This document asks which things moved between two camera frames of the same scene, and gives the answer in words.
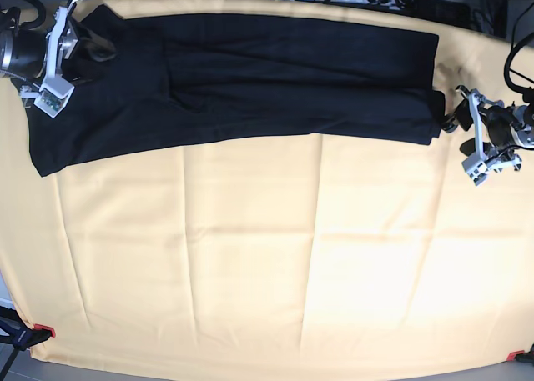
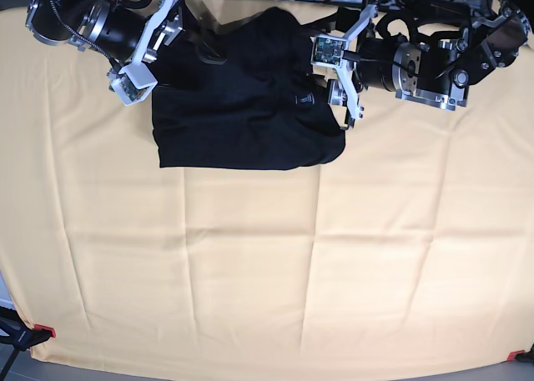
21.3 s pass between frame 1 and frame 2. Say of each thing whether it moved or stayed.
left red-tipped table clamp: stayed
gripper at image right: moved
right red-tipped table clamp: stayed
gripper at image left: moved
